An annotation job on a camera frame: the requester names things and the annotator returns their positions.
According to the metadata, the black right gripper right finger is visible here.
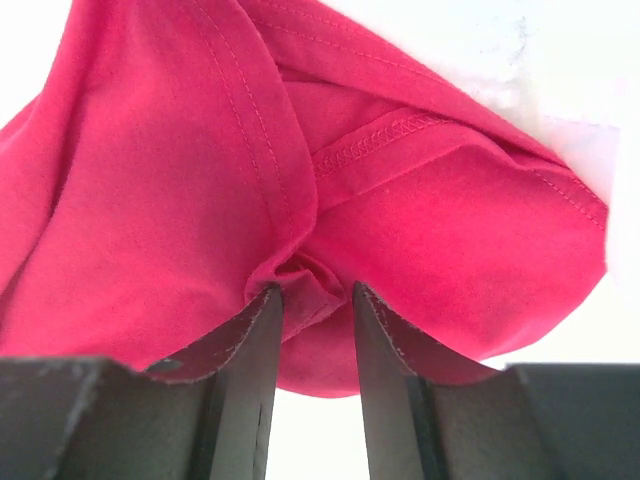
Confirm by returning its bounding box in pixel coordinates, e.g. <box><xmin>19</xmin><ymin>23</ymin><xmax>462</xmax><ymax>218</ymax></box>
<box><xmin>353</xmin><ymin>283</ymin><xmax>639</xmax><ymax>479</ymax></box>

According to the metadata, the pink t shirt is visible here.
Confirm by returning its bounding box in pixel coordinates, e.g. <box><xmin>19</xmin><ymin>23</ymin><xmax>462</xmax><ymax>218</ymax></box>
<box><xmin>1</xmin><ymin>1</ymin><xmax>608</xmax><ymax>398</ymax></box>

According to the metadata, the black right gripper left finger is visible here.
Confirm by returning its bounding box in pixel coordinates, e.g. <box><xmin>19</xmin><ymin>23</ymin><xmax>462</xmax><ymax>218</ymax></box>
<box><xmin>1</xmin><ymin>287</ymin><xmax>283</xmax><ymax>479</ymax></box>

